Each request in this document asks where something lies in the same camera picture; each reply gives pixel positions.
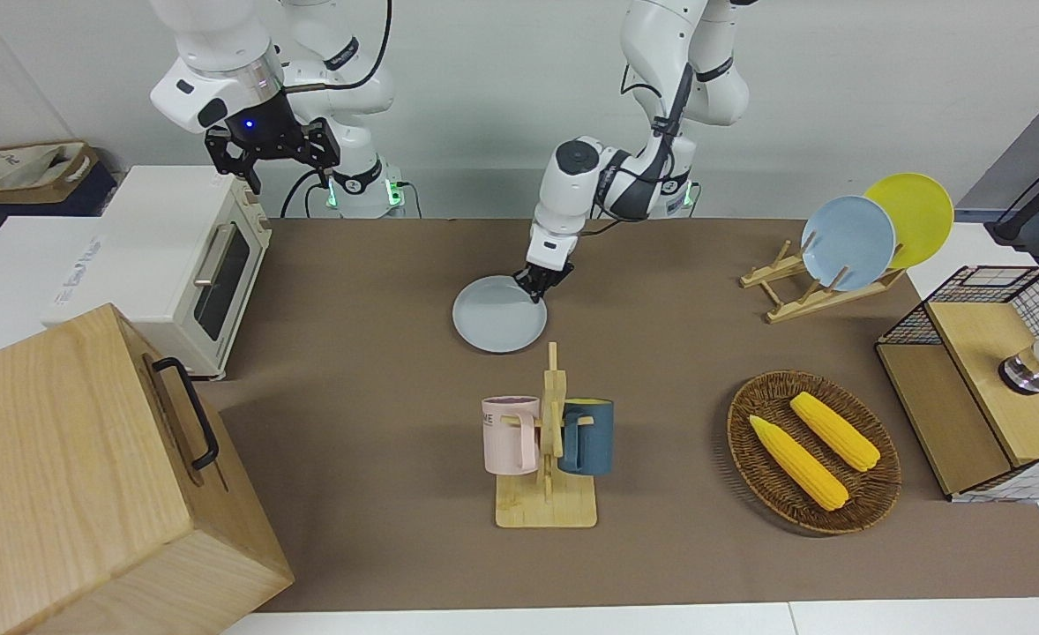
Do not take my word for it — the wooden mug tree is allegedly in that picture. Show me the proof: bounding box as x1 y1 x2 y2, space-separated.
495 342 599 529

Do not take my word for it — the yellow round plate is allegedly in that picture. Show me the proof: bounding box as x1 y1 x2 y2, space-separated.
863 173 955 271

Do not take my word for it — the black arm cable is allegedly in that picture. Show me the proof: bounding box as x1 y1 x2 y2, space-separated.
280 0 394 93
618 62 697 191

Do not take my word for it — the black cabinet handle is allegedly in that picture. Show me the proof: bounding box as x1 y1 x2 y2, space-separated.
152 356 221 471

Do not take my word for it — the wooden plate rack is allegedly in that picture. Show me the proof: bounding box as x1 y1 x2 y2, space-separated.
739 231 907 325

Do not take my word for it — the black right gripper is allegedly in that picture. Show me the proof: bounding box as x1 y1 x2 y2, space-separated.
205 119 341 197

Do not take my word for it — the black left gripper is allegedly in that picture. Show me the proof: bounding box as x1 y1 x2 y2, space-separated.
519 258 575 306

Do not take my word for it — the short yellow corn cob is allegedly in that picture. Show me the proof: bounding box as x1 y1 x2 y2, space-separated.
790 392 882 473

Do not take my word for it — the white cloth bag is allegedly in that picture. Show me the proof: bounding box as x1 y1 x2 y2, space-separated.
0 146 75 191

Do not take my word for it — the dark blue crate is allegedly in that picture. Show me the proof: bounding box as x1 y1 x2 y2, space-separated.
0 163 119 239

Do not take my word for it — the silver oven door handle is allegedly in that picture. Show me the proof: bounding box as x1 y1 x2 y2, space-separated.
193 222 236 286

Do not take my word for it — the brown wicker basket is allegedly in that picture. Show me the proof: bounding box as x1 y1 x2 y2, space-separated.
728 370 903 535

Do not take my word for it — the black wire wooden shelf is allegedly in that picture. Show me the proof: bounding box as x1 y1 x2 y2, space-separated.
876 265 1039 504

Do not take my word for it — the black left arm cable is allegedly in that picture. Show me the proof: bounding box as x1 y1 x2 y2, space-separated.
618 62 697 191

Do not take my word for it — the pink mug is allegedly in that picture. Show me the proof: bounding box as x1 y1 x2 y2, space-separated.
482 396 542 477

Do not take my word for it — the white toaster oven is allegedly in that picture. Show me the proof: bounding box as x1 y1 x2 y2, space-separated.
41 165 273 381

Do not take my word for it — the gray round plate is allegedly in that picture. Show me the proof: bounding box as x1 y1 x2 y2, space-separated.
452 275 549 355

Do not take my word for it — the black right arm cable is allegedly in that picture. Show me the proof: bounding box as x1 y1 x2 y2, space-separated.
280 0 394 93

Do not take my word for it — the light blue round plate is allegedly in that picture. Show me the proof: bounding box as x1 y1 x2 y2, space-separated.
801 195 898 292

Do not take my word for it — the long yellow corn cob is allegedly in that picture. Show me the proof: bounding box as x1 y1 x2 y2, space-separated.
749 415 849 512

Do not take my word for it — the wooden cabinet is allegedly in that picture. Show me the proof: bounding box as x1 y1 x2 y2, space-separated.
0 303 295 635

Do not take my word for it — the brown cardboard box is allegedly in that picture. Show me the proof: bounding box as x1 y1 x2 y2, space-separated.
0 141 100 208

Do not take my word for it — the dark blue mug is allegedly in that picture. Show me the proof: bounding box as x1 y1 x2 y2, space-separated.
558 399 615 477

